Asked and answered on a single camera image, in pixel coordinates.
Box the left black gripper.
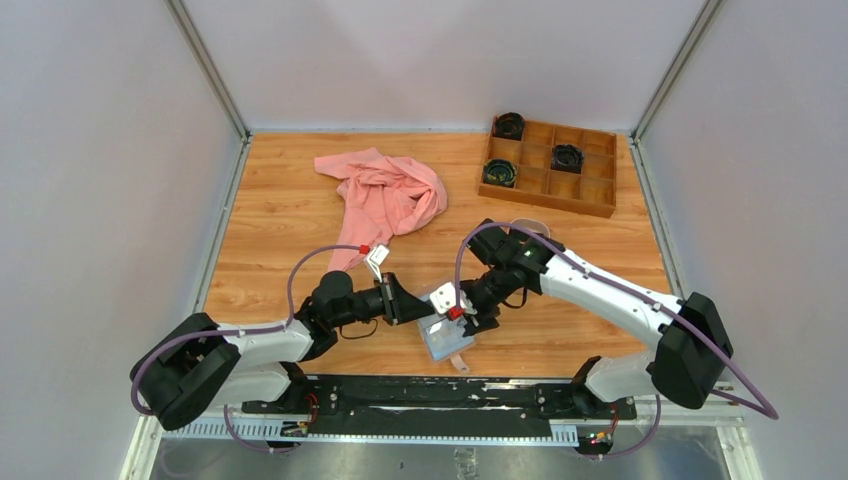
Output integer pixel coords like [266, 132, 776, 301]
[331, 273, 435, 328]

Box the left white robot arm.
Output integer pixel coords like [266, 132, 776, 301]
[130, 271, 435, 431]

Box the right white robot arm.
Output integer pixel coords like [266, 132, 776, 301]
[460, 219, 733, 418]

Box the pink oval card tray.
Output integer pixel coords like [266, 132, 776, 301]
[511, 218, 550, 237]

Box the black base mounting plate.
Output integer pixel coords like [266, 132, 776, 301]
[236, 374, 637, 448]

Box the pink cloth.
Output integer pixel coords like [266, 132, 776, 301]
[313, 147, 449, 247]

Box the black coil bottom left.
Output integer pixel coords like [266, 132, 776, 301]
[482, 158, 517, 188]

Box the black coil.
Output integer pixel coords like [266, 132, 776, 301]
[550, 144, 585, 174]
[482, 158, 517, 188]
[492, 112, 526, 141]

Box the wooden compartment tray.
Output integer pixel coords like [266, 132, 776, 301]
[476, 115, 618, 218]

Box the black coil middle right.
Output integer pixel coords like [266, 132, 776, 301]
[550, 144, 585, 174]

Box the black coil top left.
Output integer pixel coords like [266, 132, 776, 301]
[492, 112, 526, 141]

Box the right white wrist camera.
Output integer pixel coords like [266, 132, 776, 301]
[428, 282, 476, 320]

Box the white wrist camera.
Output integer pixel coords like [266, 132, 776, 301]
[363, 244, 390, 283]
[428, 282, 476, 320]

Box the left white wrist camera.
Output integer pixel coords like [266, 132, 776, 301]
[363, 244, 390, 283]

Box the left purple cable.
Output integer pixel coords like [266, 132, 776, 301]
[129, 243, 371, 454]

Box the purple cable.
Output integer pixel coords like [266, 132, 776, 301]
[446, 222, 780, 461]
[129, 243, 371, 454]

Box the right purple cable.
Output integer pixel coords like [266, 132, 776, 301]
[446, 222, 780, 461]

